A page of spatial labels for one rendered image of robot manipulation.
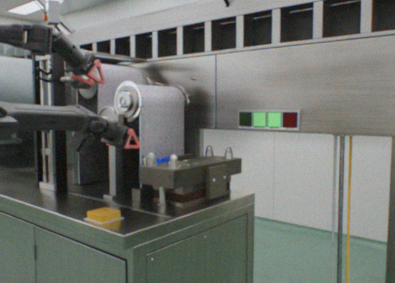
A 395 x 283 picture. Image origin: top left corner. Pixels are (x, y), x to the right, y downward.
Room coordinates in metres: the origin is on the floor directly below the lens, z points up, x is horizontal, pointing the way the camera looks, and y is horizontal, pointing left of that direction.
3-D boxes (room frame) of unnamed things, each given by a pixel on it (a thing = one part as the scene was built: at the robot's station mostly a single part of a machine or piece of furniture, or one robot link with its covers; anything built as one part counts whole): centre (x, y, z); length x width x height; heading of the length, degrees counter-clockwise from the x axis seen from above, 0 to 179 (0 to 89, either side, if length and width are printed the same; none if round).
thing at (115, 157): (1.36, 0.29, 1.05); 0.06 x 0.05 x 0.31; 140
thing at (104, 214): (1.09, 0.26, 0.91); 0.07 x 0.07 x 0.02; 50
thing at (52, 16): (1.74, 0.64, 1.66); 0.07 x 0.07 x 0.10; 30
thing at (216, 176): (1.33, -0.09, 0.96); 0.10 x 0.03 x 0.11; 140
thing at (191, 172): (1.38, -0.01, 1.00); 0.40 x 0.16 x 0.06; 140
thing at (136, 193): (1.43, 0.11, 0.92); 0.28 x 0.04 x 0.04; 140
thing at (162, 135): (1.43, 0.11, 1.11); 0.23 x 0.01 x 0.18; 140
